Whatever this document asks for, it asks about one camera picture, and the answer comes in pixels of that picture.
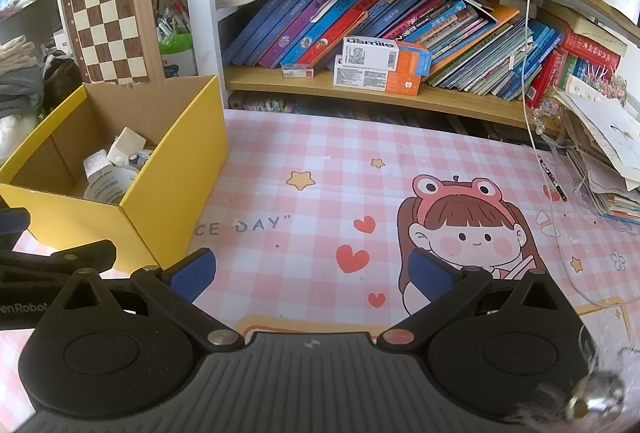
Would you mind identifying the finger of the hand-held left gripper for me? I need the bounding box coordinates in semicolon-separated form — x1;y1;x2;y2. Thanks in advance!
0;239;117;276
0;208;31;241

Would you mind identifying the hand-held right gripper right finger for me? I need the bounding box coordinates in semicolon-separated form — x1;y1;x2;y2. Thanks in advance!
376;247;571;353

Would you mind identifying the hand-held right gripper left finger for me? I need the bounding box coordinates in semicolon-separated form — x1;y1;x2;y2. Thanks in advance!
47;248;246;354

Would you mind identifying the clear tape roll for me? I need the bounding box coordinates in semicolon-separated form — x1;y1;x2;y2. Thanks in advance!
82;164;142;206

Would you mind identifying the white power adapter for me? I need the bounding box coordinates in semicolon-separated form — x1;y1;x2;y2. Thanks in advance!
83;150;117;184

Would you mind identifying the yellow cardboard box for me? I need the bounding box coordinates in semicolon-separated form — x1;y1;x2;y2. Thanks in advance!
0;76;230;275

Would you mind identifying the white foam cube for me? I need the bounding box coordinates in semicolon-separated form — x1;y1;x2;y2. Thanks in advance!
114;127;147;160

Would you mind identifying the grey folded blanket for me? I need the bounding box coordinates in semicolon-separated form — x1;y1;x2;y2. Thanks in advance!
0;63;46;119

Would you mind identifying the black pen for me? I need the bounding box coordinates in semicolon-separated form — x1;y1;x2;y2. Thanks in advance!
537;157;569;203

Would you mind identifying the dark brown bag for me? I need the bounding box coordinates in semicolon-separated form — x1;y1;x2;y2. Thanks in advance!
42;53;83;114

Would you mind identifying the pink checkered desk mat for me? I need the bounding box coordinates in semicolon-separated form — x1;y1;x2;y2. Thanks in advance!
0;108;640;414

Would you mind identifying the beige folded cloth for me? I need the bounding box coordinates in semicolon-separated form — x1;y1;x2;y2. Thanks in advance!
0;34;36;73

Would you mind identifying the orange white carton box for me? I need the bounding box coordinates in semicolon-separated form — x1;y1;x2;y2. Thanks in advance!
342;37;432;76
333;56;422;96

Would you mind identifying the silver bell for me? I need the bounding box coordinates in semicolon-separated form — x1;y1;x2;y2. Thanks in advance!
565;370;627;425

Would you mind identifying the pile of papers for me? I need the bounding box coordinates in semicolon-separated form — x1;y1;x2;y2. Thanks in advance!
552;83;640;224

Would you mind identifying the wooden bookshelf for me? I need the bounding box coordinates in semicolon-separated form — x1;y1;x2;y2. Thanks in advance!
210;0;640;134

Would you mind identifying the green white pen cup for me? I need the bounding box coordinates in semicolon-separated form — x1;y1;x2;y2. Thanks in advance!
159;33;197;80

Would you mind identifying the brown white chessboard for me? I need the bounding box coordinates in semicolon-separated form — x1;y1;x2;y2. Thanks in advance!
56;0;166;84

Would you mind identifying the row of leaning books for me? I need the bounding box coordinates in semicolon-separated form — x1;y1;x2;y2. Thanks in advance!
222;0;621;109

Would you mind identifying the bead bracelet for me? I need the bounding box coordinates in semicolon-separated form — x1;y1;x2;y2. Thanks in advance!
530;99;563;136

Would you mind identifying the white cable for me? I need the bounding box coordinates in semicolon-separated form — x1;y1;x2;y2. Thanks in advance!
477;0;626;309

